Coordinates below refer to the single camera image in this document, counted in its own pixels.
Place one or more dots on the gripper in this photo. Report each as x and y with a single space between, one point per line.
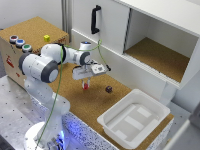
86 70

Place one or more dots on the pink block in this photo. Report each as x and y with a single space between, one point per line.
85 86

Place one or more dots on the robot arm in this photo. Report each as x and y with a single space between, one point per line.
36 68

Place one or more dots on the purple block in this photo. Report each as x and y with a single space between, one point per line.
108 89

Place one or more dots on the yellow block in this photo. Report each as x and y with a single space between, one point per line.
47 38

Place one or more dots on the white sliding door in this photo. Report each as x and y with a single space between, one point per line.
106 23

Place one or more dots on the green button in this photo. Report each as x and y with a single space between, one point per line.
26 47

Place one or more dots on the wooden drawer box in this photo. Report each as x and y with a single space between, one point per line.
30 35

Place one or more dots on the white plastic box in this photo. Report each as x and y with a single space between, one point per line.
135 118

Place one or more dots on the blue button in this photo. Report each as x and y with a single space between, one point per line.
20 42

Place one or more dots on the white cabinet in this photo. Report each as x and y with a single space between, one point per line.
156 43

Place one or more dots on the red button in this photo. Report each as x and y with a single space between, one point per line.
13 38

